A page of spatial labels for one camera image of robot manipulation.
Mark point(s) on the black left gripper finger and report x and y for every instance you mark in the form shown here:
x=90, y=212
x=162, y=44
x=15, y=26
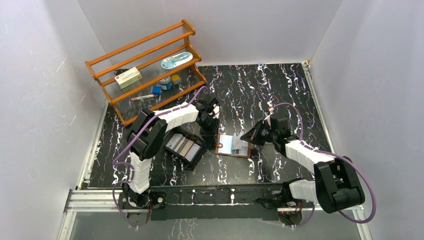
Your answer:
x=215, y=129
x=208, y=139

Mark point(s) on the blue white small jar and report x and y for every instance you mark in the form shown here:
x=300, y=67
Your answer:
x=166, y=83

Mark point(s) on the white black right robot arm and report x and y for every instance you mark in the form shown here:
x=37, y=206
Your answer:
x=335, y=186

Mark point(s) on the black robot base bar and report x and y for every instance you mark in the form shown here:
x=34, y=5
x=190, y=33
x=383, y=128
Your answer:
x=232, y=201

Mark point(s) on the silver VIP credit card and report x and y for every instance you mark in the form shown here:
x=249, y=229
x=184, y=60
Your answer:
x=237, y=143

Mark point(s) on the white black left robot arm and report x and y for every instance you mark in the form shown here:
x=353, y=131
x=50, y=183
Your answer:
x=187, y=129

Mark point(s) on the yellow grey small block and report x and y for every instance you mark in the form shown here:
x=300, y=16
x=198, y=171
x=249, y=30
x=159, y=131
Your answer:
x=176, y=79

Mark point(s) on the stack of cards in box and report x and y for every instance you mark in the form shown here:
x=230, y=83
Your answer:
x=183, y=146

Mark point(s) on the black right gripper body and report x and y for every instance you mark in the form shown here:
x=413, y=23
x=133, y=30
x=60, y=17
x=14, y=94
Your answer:
x=270, y=135

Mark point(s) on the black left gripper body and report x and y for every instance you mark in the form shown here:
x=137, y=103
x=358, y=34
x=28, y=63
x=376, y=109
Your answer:
x=208, y=131

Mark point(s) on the orange leather card holder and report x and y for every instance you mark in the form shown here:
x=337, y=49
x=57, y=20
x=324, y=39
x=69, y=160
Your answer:
x=224, y=147

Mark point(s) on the white green carton box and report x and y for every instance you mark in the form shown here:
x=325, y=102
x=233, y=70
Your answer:
x=125, y=77

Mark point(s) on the blue oval blister pack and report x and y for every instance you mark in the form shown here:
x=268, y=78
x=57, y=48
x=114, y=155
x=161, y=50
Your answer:
x=176, y=60

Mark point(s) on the orange wooden shelf rack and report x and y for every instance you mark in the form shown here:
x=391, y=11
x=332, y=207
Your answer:
x=146, y=54

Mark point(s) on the black card storage box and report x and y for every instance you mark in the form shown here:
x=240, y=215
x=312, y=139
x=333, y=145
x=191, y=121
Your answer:
x=190, y=166

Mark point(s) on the blue small cube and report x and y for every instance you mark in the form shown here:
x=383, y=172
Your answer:
x=156, y=90

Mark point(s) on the white red marker pen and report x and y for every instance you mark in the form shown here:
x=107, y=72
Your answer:
x=143, y=97

